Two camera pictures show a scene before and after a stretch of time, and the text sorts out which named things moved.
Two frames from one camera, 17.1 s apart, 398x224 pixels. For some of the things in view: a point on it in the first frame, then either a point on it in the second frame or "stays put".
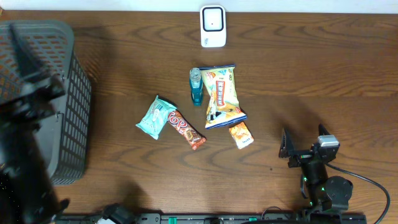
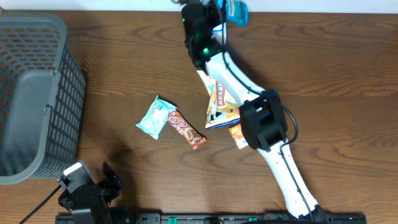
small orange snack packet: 241,135 stays put
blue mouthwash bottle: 196,84 → 237,12
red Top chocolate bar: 181,126 stays put
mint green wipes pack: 155,118 stays put
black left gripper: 18,109 → 110,189
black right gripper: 286,150 → 214,9
